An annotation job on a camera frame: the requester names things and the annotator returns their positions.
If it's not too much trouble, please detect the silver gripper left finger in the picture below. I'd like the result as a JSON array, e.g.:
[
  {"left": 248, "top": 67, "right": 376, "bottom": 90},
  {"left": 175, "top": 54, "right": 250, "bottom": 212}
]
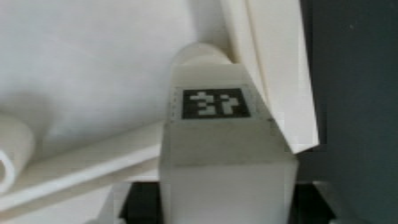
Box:
[{"left": 88, "top": 180, "right": 164, "bottom": 224}]

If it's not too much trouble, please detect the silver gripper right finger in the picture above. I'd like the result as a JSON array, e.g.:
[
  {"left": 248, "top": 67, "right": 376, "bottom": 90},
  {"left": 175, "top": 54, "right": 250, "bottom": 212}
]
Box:
[{"left": 290, "top": 181, "right": 356, "bottom": 224}]

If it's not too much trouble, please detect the white square table top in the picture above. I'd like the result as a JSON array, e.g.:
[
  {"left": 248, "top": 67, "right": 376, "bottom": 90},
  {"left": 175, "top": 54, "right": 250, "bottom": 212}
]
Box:
[{"left": 0, "top": 0, "right": 250, "bottom": 224}]

